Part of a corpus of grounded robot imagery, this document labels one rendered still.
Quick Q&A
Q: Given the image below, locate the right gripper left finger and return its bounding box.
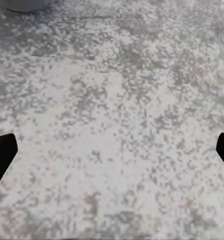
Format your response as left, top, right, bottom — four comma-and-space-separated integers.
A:
0, 133, 19, 181

